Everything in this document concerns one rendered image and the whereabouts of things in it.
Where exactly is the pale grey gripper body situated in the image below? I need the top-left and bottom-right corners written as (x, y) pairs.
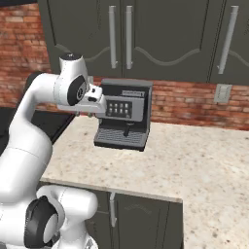
top-left (57, 94), bottom-right (108, 118)

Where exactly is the black hob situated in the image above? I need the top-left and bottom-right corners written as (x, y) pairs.
top-left (0, 106), bottom-right (78, 156)

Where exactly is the black and grey coffee machine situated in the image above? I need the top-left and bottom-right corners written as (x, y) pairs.
top-left (92, 77), bottom-right (154, 153)

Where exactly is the dark grey upper cupboard door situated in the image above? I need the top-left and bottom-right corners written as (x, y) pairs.
top-left (121, 0), bottom-right (226, 84)
top-left (209, 0), bottom-right (249, 87)
top-left (37, 0), bottom-right (124, 79)

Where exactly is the dark grey cupboard door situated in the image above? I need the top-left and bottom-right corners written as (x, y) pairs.
top-left (112, 193), bottom-right (185, 249)
top-left (85, 190), bottom-right (119, 249)
top-left (209, 0), bottom-right (249, 87)
top-left (37, 0), bottom-right (124, 79)
top-left (121, 0), bottom-right (226, 84)

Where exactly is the dark grey lower cupboard door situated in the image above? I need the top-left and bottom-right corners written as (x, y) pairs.
top-left (112, 193), bottom-right (185, 249)
top-left (85, 190), bottom-right (119, 249)

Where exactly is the dark extractor hood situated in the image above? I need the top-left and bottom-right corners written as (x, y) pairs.
top-left (0, 0), bottom-right (39, 8)

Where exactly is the silver cupboard door handle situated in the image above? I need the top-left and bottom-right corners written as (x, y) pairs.
top-left (217, 5), bottom-right (240, 75)
top-left (108, 5), bottom-right (119, 70)
top-left (124, 5), bottom-right (134, 70)

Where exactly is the silver lower cupboard handle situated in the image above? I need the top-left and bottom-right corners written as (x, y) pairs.
top-left (109, 192), bottom-right (118, 229)

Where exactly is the grey wall socket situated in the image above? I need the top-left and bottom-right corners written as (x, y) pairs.
top-left (213, 83), bottom-right (233, 105)

